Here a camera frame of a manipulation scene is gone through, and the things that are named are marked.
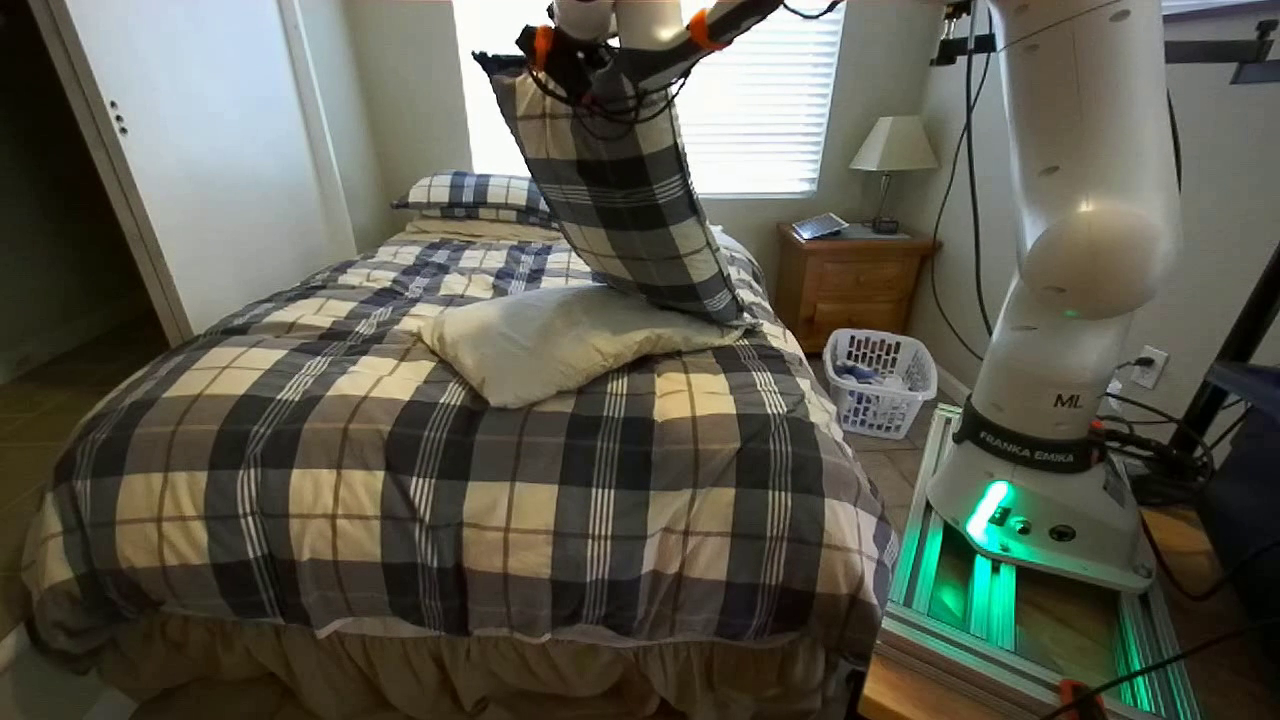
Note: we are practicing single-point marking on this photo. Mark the window blinds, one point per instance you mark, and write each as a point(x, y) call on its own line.
point(766, 122)

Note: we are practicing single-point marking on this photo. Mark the beige bed skirt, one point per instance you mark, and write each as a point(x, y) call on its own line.
point(401, 675)

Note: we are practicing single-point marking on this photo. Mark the bed with plaid comforter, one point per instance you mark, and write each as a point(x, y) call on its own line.
point(334, 495)

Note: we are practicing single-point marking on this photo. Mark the white laundry basket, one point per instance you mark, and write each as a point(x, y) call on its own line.
point(880, 383)

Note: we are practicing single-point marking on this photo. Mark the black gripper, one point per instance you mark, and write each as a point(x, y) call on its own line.
point(593, 64)

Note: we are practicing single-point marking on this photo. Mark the wooden nightstand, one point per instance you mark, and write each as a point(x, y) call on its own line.
point(852, 287)

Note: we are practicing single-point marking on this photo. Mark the small checked pillow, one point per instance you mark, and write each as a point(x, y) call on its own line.
point(463, 193)

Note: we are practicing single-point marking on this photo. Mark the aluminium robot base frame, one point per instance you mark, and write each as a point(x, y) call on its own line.
point(1024, 586)

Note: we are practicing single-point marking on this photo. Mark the white wall outlet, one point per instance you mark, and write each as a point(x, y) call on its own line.
point(1151, 367)

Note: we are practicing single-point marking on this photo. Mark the white pillow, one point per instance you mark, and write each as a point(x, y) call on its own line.
point(545, 344)

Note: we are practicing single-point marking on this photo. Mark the book on nightstand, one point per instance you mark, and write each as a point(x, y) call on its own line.
point(822, 226)

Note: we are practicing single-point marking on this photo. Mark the table lamp with white shade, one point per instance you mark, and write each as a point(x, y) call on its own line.
point(894, 144)

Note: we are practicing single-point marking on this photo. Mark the large checked pillow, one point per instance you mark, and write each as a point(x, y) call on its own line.
point(627, 201)

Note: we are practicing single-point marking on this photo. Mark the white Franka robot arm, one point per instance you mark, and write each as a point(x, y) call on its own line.
point(1083, 174)

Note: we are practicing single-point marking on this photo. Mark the white closet door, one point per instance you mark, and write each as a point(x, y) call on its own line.
point(213, 144)

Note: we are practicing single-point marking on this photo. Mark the black stand pole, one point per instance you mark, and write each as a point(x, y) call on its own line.
point(1234, 344)

